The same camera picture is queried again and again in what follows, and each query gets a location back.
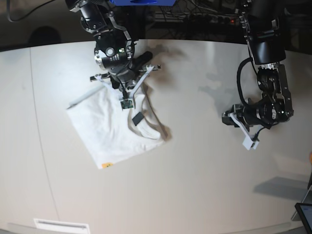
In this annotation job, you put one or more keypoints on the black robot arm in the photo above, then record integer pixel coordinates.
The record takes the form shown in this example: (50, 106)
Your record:
(115, 47)
(260, 21)

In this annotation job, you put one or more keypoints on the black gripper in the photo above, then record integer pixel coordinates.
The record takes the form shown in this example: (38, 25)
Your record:
(123, 68)
(246, 116)

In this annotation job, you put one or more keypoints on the blue robot base block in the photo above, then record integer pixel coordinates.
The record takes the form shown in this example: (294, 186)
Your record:
(143, 2)

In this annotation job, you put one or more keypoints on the black tablet device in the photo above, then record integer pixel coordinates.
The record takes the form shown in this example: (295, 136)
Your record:
(305, 213)

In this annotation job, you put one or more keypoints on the white printed T-shirt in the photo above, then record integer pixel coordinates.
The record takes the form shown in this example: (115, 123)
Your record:
(111, 134)

